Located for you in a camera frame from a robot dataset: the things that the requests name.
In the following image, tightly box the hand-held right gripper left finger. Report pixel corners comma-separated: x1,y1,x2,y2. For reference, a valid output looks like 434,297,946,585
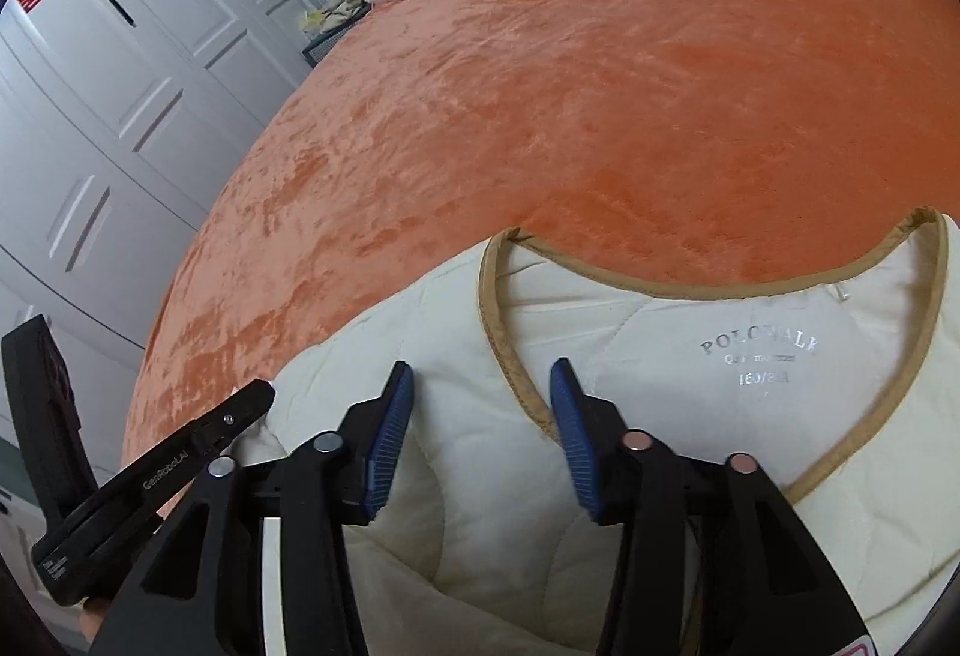
90,362,415,656

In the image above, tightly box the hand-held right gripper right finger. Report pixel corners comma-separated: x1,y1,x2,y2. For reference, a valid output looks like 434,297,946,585
550,358,893,656

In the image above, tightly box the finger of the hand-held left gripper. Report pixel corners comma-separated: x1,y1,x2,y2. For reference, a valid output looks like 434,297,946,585
191,380,275,458

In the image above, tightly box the cream quilted jacket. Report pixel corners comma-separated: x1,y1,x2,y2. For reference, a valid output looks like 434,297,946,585
225,209,960,656

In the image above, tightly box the orange velvet bed blanket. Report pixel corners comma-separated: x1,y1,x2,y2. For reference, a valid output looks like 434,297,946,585
120,0,955,522

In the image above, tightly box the white wardrobe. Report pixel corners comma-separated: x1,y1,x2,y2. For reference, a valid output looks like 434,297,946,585
0,0,331,552

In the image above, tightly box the dark nightstand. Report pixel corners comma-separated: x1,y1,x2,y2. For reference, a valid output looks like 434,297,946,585
302,29,338,64

